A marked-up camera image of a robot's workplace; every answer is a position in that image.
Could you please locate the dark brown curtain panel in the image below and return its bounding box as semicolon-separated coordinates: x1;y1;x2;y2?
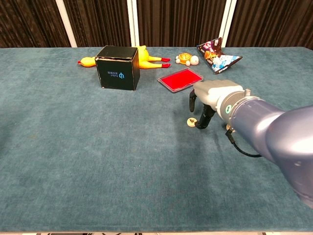
0;0;71;48
226;0;313;51
63;0;132;47
136;0;227;47

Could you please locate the red ink pad case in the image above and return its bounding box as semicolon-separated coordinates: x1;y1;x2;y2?
156;68;204;94

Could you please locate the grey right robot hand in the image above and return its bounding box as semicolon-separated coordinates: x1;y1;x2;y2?
188;79;246;130

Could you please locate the yellow rubber chicken toy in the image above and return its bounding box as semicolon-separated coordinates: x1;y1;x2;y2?
77;45;171;70

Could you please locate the dark snack bag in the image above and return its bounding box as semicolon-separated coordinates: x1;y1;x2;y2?
196;37;243;75

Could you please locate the black cardboard box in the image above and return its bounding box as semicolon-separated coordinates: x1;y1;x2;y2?
94;45;141;91

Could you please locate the teal velvet tablecloth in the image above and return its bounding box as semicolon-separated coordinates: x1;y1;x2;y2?
0;46;313;233

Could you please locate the orange turtle toy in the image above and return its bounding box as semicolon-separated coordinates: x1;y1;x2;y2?
175;52;200;67

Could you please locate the white partition frame post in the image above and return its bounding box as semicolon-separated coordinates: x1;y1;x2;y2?
218;0;238;47
126;0;139;47
55;0;78;48

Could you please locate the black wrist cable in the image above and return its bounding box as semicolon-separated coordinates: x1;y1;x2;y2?
224;128;263;158

